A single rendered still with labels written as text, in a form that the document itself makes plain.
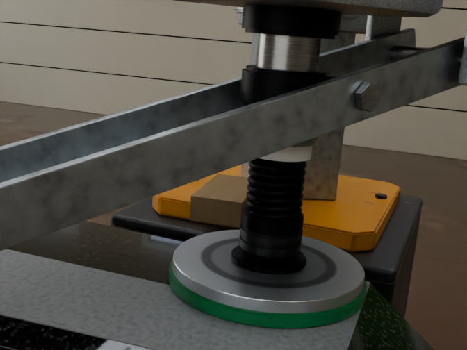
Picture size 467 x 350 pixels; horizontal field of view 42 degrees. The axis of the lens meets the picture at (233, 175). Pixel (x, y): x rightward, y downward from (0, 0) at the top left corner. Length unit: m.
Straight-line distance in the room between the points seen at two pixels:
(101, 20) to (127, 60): 0.56
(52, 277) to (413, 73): 0.44
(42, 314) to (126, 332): 0.09
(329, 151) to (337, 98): 0.76
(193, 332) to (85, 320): 0.10
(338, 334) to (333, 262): 0.12
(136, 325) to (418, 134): 6.24
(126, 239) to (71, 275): 0.13
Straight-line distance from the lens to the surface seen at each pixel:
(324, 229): 1.21
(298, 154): 0.63
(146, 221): 1.29
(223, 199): 1.15
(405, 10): 0.60
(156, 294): 0.66
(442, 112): 6.72
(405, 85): 0.68
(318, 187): 1.39
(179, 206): 1.31
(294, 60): 0.62
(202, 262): 0.68
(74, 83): 7.86
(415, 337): 0.73
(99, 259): 0.75
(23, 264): 0.74
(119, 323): 0.60
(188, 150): 0.54
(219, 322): 0.61
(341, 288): 0.65
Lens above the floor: 1.14
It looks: 13 degrees down
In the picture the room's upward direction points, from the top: 4 degrees clockwise
